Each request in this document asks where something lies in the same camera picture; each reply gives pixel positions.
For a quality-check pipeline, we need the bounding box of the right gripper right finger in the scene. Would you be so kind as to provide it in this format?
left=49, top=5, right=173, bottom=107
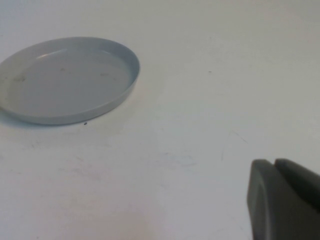
left=274, top=158, right=320, bottom=214

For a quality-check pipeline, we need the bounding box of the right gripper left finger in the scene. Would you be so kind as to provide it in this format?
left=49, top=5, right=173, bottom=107
left=246, top=159, right=320, bottom=240

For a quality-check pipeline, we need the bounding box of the grey-blue round plate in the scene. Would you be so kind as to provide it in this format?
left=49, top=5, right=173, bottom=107
left=0, top=36, right=141, bottom=125

